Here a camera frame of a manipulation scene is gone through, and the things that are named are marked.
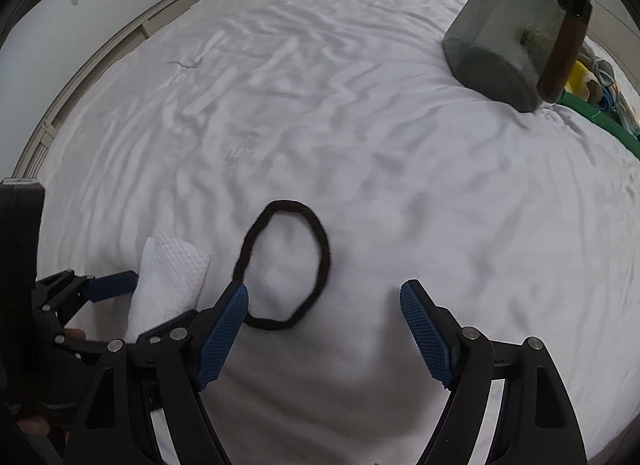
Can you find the yellow towel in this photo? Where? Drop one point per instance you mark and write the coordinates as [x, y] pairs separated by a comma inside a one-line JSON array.
[[577, 77]]

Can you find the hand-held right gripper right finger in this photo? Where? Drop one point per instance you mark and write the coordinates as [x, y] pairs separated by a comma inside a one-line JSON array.
[[425, 335]]

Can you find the green tray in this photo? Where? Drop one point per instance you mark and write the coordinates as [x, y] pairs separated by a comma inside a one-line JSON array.
[[600, 120]]

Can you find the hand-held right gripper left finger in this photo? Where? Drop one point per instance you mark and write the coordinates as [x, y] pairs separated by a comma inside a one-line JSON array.
[[225, 335]]

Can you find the white paper tissue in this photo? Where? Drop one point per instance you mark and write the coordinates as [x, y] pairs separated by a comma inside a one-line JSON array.
[[170, 270]]

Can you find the white bed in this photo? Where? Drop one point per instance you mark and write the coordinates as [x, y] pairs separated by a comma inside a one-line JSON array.
[[325, 120]]

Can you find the person's left hand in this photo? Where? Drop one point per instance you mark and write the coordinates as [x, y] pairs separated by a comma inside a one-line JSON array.
[[50, 390]]

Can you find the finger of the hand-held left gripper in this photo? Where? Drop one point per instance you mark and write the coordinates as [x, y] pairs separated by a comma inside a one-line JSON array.
[[150, 332], [112, 286]]

